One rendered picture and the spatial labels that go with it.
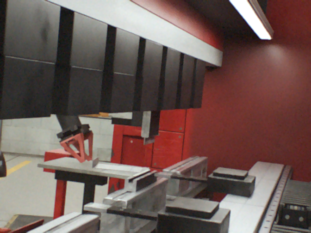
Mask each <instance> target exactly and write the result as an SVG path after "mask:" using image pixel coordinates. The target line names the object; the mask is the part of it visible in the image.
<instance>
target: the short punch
mask: <svg viewBox="0 0 311 233"><path fill-rule="evenodd" d="M160 115H161V111H160V110H156V111H144V112H143V124H142V137H144V145H145V144H150V143H153V142H155V136H157V135H158V131H159V125H160Z"/></svg>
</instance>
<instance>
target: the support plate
mask: <svg viewBox="0 0 311 233"><path fill-rule="evenodd" d="M92 164H93V161H92V160H90V161H87V160H86V161H84V162H82V163H81V162H79V161H78V160H77V159H74V158H66V157H65V158H60V159H55V160H50V161H45V162H43V163H38V164H37V166H38V167H39V168H41V167H43V168H47V169H54V170H61V171H69V172H78V173H86V174H93V175H100V176H104V177H112V178H122V179H126V178H129V177H131V176H132V175H135V174H138V173H133V172H120V171H111V170H108V171H107V170H105V171H103V170H104V169H96V168H92ZM99 164H104V165H113V166H118V165H119V164H115V163H107V162H100V161H99ZM120 166H127V165H120ZM127 167H137V166H127ZM137 168H143V169H142V171H141V172H143V171H144V170H147V169H149V168H145V167H137ZM100 171H101V172H100Z"/></svg>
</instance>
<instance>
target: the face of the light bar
mask: <svg viewBox="0 0 311 233"><path fill-rule="evenodd" d="M230 1H231V2H232V3H233V4H234V6H235V7H236V8H237V9H238V10H239V12H240V13H241V14H242V15H243V17H244V18H245V19H246V20H247V21H248V23H249V24H250V25H251V27H252V28H253V29H254V30H255V31H256V33H257V34H258V35H259V36H260V37H261V38H268V39H270V37H269V36H268V34H267V33H266V31H265V30H264V28H263V27H262V25H261V24H260V22H259V20H258V19H257V18H256V16H255V15H254V13H253V11H252V10H251V9H250V7H249V5H248V4H247V2H246V1H245V0H230Z"/></svg>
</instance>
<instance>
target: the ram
mask: <svg viewBox="0 0 311 233"><path fill-rule="evenodd" d="M46 1H49V2H50V3H53V4H56V5H59V6H60V7H61V11H69V12H77V13H80V14H83V15H84V16H87V17H90V18H93V19H95V20H97V21H100V22H103V23H106V24H107V27H114V28H119V29H122V30H124V31H126V32H129V33H132V34H134V35H137V36H139V38H142V39H148V40H151V41H153V42H155V43H158V44H161V45H163V47H169V48H171V49H174V50H177V51H179V52H181V53H185V54H186V55H189V56H193V57H194V58H198V59H201V60H202V61H205V62H206V66H208V67H222V58H223V47H224V31H223V30H221V29H220V28H218V27H217V26H216V25H215V24H214V23H213V22H211V21H210V20H209V19H208V18H206V17H205V16H204V15H202V13H200V12H199V11H197V10H196V9H195V8H194V7H192V6H191V5H190V4H189V3H187V2H186V1H185V0H46Z"/></svg>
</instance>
